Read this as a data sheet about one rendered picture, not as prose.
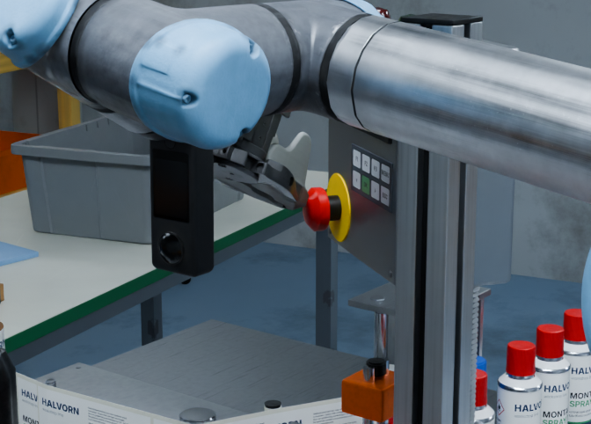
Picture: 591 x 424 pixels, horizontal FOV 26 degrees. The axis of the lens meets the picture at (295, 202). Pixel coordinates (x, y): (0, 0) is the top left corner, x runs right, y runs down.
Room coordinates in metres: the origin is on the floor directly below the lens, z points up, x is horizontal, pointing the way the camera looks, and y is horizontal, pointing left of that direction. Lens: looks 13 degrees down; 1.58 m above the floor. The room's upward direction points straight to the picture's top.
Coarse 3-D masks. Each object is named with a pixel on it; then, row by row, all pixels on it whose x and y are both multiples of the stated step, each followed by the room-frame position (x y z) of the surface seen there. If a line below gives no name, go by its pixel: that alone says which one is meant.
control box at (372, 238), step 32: (352, 128) 1.05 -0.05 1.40; (352, 192) 1.05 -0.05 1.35; (480, 192) 0.97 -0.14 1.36; (512, 192) 0.98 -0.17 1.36; (352, 224) 1.05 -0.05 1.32; (384, 224) 0.98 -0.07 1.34; (480, 224) 0.97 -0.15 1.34; (512, 224) 0.98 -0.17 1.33; (384, 256) 0.98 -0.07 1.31; (480, 256) 0.97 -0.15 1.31
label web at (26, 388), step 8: (16, 376) 1.37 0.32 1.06; (24, 376) 1.35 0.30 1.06; (24, 384) 1.35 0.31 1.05; (32, 384) 1.34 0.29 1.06; (24, 392) 1.36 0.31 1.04; (32, 392) 1.34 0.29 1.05; (24, 400) 1.36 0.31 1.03; (32, 400) 1.35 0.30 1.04; (24, 408) 1.36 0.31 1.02; (32, 408) 1.35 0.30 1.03; (24, 416) 1.36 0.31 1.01; (32, 416) 1.35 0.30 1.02
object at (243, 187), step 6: (276, 138) 1.07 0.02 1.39; (270, 144) 1.06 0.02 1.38; (222, 180) 1.03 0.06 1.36; (228, 180) 1.02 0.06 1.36; (234, 186) 1.04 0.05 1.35; (240, 186) 1.03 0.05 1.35; (246, 186) 1.02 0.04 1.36; (252, 186) 1.03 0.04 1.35; (246, 192) 1.04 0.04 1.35; (252, 192) 1.03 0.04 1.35; (258, 192) 1.04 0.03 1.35; (258, 198) 1.05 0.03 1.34; (264, 198) 1.04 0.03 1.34; (270, 198) 1.04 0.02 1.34; (276, 204) 1.05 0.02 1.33; (282, 204) 1.05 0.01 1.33
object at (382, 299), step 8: (376, 288) 1.43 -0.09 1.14; (384, 288) 1.43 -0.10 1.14; (392, 288) 1.43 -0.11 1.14; (480, 288) 1.43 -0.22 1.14; (360, 296) 1.40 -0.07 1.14; (368, 296) 1.40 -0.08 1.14; (376, 296) 1.39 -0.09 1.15; (384, 296) 1.40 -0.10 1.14; (392, 296) 1.40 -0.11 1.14; (480, 296) 1.41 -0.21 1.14; (352, 304) 1.38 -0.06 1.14; (360, 304) 1.38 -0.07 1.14; (368, 304) 1.37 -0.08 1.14; (376, 304) 1.37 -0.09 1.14; (384, 304) 1.37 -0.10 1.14; (392, 304) 1.37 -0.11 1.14; (384, 312) 1.36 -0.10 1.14; (392, 312) 1.35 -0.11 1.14
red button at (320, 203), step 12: (312, 192) 1.07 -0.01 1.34; (324, 192) 1.07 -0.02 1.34; (312, 204) 1.06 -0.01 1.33; (324, 204) 1.06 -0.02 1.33; (336, 204) 1.07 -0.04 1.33; (312, 216) 1.06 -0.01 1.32; (324, 216) 1.06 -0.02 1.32; (336, 216) 1.07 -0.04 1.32; (312, 228) 1.07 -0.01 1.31; (324, 228) 1.06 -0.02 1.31
